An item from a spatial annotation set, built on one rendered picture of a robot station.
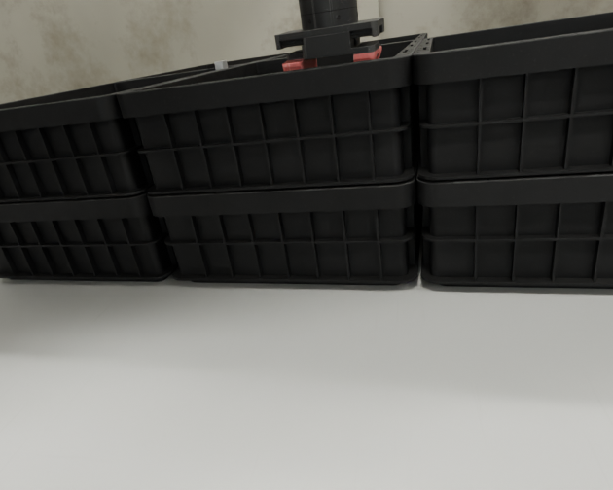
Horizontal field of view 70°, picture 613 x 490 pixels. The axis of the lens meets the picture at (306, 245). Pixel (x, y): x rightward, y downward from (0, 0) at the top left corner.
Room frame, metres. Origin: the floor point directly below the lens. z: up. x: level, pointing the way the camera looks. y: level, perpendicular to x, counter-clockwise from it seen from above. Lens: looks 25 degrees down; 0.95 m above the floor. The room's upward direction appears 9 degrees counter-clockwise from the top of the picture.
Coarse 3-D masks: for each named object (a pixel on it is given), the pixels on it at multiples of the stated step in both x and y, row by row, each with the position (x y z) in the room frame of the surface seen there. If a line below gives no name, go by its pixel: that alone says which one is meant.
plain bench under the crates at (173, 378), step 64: (0, 320) 0.47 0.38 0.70; (64, 320) 0.44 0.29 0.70; (128, 320) 0.42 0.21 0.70; (192, 320) 0.40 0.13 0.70; (256, 320) 0.38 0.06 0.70; (320, 320) 0.37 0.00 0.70; (384, 320) 0.35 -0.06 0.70; (448, 320) 0.34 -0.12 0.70; (512, 320) 0.32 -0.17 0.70; (576, 320) 0.31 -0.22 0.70; (0, 384) 0.34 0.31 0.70; (64, 384) 0.33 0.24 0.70; (128, 384) 0.31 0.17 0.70; (192, 384) 0.30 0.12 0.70; (256, 384) 0.29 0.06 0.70; (320, 384) 0.28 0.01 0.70; (384, 384) 0.27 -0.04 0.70; (448, 384) 0.26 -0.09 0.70; (512, 384) 0.25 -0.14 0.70; (576, 384) 0.24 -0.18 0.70; (0, 448) 0.26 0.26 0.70; (64, 448) 0.25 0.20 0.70; (128, 448) 0.24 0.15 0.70; (192, 448) 0.23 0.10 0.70; (256, 448) 0.22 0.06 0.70; (320, 448) 0.22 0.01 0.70; (384, 448) 0.21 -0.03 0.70; (448, 448) 0.20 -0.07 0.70; (512, 448) 0.19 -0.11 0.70; (576, 448) 0.19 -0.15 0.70
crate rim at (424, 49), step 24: (528, 24) 0.70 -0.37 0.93; (552, 24) 0.69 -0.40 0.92; (480, 48) 0.37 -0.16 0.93; (504, 48) 0.36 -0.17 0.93; (528, 48) 0.36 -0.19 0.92; (552, 48) 0.35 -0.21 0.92; (576, 48) 0.35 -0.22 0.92; (600, 48) 0.34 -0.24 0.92; (432, 72) 0.38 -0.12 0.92; (456, 72) 0.37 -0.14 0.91; (480, 72) 0.37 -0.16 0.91; (504, 72) 0.36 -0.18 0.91; (528, 72) 0.36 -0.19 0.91
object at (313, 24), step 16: (304, 0) 0.48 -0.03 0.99; (320, 0) 0.47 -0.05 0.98; (336, 0) 0.47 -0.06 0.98; (352, 0) 0.48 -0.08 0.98; (304, 16) 0.48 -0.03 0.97; (320, 16) 0.47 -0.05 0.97; (336, 16) 0.47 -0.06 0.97; (352, 16) 0.47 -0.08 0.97; (288, 32) 0.50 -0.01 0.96; (304, 32) 0.47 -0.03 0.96; (320, 32) 0.47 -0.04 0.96; (336, 32) 0.46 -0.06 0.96; (352, 32) 0.46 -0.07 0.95; (368, 32) 0.46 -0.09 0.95
